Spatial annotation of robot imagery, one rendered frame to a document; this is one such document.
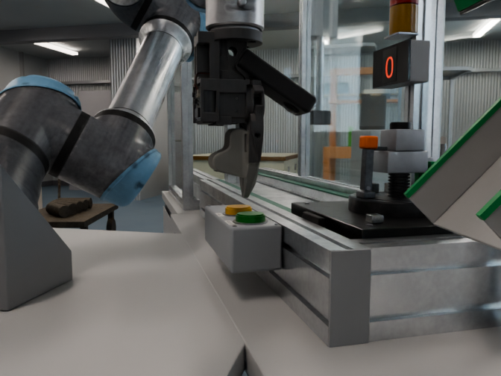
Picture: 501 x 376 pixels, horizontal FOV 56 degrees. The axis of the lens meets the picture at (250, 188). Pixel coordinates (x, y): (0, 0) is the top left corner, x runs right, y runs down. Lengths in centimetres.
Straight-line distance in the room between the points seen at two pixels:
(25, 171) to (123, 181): 15
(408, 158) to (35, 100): 55
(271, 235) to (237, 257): 5
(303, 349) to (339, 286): 7
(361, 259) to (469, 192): 12
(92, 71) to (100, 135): 1081
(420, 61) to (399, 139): 24
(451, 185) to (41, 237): 52
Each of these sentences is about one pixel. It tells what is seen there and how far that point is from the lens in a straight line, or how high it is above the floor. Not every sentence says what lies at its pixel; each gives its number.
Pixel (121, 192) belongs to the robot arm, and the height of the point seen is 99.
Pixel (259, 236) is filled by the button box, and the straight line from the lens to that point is 61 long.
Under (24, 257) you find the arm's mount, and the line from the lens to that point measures 68.
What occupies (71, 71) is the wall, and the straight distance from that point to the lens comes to 1187.
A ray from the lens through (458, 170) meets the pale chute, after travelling 49.
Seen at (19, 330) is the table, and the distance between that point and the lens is 61.
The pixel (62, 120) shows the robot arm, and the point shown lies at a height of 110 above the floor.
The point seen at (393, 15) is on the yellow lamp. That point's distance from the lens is 94.
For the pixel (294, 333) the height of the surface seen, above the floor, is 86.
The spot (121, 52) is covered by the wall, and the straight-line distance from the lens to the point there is 885.
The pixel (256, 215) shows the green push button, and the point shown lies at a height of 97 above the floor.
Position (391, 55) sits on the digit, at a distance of 92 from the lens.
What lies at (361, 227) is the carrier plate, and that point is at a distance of 56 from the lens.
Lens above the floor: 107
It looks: 6 degrees down
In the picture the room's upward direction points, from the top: straight up
